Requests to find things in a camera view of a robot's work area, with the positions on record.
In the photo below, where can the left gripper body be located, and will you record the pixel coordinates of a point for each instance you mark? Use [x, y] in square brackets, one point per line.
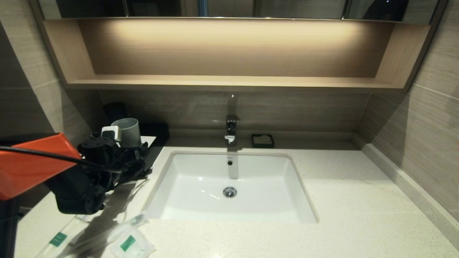
[125, 163]

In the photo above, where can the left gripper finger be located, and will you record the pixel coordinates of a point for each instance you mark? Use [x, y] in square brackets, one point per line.
[144, 170]
[143, 149]

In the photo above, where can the grey plastic cup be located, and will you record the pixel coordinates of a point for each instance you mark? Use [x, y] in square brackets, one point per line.
[131, 132]

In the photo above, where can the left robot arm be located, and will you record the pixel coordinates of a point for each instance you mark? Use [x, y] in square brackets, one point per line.
[32, 168]

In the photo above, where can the black amenity drawer box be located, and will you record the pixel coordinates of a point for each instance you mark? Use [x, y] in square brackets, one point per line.
[159, 138]

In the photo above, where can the wrapped toothbrush clear sleeve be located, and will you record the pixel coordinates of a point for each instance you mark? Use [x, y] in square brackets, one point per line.
[138, 219]

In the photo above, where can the black cup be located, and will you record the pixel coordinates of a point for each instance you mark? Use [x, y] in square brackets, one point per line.
[114, 109]

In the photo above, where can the small sachet green label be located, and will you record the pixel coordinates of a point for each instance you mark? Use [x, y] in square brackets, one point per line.
[129, 243]

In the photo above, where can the chrome sink drain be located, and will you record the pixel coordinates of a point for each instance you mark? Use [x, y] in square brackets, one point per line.
[230, 192]

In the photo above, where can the chrome faucet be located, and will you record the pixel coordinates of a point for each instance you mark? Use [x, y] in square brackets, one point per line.
[232, 129]

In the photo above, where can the wrapped toothbrush green label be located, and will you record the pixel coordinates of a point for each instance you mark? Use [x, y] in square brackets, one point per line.
[59, 239]

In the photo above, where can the black soap dish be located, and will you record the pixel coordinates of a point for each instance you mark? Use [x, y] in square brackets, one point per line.
[255, 143]

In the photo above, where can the round soap bar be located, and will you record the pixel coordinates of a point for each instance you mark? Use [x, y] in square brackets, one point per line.
[265, 138]

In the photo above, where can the white sink basin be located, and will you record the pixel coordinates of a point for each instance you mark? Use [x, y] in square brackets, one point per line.
[265, 193]

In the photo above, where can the mirror cabinet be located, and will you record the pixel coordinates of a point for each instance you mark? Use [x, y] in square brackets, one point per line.
[287, 9]

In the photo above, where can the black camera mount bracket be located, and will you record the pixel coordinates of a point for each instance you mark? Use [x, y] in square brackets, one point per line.
[96, 150]

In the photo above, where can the wooden wall shelf niche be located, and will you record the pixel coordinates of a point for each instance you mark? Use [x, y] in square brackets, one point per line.
[233, 82]

